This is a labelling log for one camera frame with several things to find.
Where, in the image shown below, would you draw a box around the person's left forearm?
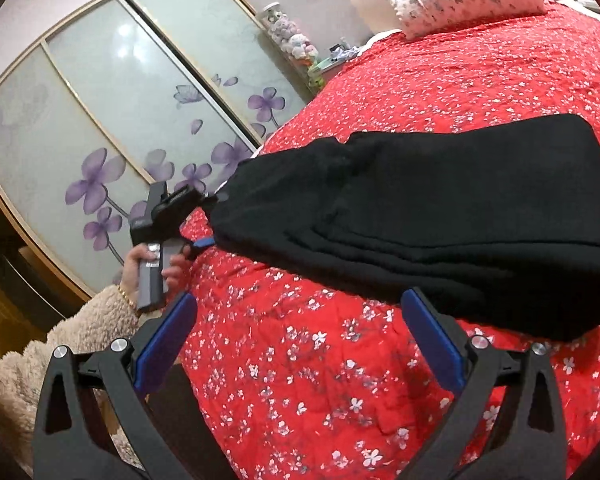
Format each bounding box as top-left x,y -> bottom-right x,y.
0,282 -> 147,477

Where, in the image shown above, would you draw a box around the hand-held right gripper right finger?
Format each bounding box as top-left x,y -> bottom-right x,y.
401,287 -> 573,480

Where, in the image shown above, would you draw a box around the person's left hand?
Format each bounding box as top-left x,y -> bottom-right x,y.
124,244 -> 187,294

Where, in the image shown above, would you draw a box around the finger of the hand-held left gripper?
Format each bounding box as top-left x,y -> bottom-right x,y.
180,237 -> 217,262

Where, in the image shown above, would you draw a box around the stuffed toy holder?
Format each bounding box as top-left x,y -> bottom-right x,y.
260,2 -> 332,94

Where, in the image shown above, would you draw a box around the black pants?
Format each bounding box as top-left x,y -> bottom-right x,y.
202,113 -> 600,344

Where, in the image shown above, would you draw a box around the floral sliding door wardrobe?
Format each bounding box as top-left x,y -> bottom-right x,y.
0,0 -> 312,302

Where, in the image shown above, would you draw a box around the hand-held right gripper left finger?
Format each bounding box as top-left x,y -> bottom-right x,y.
32,290 -> 200,480

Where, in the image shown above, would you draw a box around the red floral bedspread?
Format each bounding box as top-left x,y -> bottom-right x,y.
175,1 -> 600,480

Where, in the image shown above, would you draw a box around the nightstand clutter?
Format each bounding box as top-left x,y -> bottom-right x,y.
325,37 -> 367,69

